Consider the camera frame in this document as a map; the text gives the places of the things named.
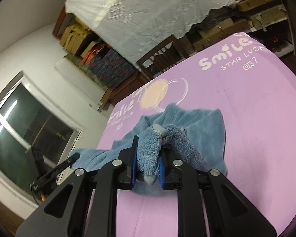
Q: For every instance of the pink printed bed sheet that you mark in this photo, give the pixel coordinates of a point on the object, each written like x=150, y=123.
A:
x=249, y=103

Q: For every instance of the wooden shelf unit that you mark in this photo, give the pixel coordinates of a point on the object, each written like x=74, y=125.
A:
x=128, y=84

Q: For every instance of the stack of yellow boxes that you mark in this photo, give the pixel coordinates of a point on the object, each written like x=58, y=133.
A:
x=72, y=38

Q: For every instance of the stack of dark patterned boxes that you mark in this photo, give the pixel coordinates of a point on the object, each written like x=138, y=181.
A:
x=113, y=68

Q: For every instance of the window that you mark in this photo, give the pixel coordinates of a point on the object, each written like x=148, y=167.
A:
x=27, y=118

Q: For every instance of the blue fleece jacket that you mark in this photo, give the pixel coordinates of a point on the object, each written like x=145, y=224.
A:
x=194, y=128

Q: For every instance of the dark wooden chair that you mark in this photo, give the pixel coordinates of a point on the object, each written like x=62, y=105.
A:
x=157, y=50

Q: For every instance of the cardboard boxes pile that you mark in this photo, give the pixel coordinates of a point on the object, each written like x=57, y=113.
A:
x=249, y=9

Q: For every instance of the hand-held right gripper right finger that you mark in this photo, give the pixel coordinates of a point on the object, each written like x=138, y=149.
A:
x=161, y=174

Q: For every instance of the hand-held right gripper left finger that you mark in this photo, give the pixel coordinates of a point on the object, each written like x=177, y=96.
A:
x=134, y=165

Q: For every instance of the orange patterned boxes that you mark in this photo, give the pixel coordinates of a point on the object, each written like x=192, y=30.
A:
x=92, y=54

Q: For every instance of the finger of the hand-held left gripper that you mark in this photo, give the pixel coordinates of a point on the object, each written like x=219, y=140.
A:
x=61, y=166

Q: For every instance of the white lace cloth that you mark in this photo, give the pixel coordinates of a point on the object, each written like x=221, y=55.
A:
x=150, y=12

